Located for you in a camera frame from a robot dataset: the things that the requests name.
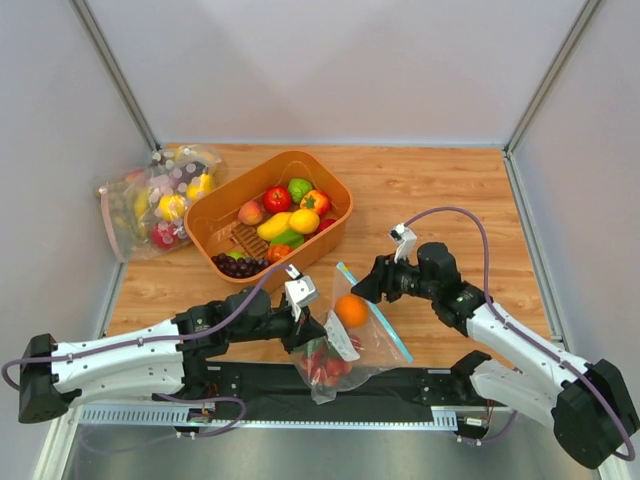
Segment green fake mango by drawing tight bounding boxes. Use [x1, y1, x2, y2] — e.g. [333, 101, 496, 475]
[270, 230, 305, 250]

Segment orange plastic basket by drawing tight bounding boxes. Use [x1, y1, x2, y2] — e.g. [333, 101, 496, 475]
[183, 150, 355, 300]

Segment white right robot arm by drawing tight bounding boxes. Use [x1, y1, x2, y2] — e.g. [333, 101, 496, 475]
[351, 242, 639, 469]

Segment purple fake grapes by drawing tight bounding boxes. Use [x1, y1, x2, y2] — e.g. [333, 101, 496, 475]
[211, 253, 270, 279]

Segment red fake fruit in basket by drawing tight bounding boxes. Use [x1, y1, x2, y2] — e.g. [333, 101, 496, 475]
[315, 218, 336, 234]

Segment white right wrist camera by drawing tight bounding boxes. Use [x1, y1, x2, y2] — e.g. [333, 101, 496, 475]
[389, 223, 417, 263]

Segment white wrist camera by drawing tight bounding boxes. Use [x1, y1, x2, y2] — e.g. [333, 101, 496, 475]
[389, 223, 417, 263]
[284, 275, 320, 322]

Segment blue zip top bag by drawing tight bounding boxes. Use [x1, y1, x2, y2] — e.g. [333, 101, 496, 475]
[290, 262, 413, 405]

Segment small orange fake fruit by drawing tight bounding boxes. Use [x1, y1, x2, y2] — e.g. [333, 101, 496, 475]
[266, 244, 293, 264]

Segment aluminium frame post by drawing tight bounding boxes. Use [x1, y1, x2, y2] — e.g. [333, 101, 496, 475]
[503, 0, 604, 157]
[69, 0, 160, 150]

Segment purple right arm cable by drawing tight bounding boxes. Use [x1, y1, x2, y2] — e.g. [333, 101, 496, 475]
[404, 206, 636, 462]

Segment grey slotted cable duct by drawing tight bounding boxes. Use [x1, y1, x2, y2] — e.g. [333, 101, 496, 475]
[79, 404, 487, 431]

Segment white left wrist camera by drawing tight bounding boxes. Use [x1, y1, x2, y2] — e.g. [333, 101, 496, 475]
[284, 275, 320, 322]

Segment polka dot plastic bag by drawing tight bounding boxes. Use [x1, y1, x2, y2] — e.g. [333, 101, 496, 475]
[146, 144, 222, 223]

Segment green fake pepper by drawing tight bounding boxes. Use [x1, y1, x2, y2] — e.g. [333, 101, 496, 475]
[287, 178, 313, 204]

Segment small green fake fruit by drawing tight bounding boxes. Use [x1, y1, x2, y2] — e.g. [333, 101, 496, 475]
[228, 251, 246, 260]

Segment left aluminium frame post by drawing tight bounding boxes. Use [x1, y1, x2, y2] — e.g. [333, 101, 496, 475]
[69, 0, 160, 150]

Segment right aluminium frame post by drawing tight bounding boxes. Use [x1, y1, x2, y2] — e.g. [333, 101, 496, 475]
[503, 0, 604, 157]

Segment yellow fake lemon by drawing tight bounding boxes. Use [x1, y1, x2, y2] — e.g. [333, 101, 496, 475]
[288, 209, 320, 235]

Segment yellow fake mango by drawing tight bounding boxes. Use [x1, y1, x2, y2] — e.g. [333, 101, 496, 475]
[256, 212, 292, 242]

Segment pink zip top bag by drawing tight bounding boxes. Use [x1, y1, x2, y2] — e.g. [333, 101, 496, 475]
[95, 166, 191, 263]

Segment brown fake waffle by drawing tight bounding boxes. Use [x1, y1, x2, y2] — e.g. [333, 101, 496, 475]
[231, 223, 269, 259]

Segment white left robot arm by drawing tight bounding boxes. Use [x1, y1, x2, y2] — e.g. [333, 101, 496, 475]
[18, 291, 326, 424]

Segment red fake apple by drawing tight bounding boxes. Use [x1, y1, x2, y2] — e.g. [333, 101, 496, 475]
[262, 186, 293, 215]

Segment fake orange in bag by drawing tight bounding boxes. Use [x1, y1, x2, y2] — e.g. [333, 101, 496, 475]
[333, 294, 369, 329]

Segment pink fake peach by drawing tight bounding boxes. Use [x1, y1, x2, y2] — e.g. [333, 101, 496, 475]
[238, 200, 264, 226]

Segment orange fake tomato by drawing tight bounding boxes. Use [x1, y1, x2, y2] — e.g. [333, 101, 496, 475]
[299, 190, 331, 217]

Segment black base mat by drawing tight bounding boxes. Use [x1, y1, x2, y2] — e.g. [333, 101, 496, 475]
[174, 362, 487, 419]

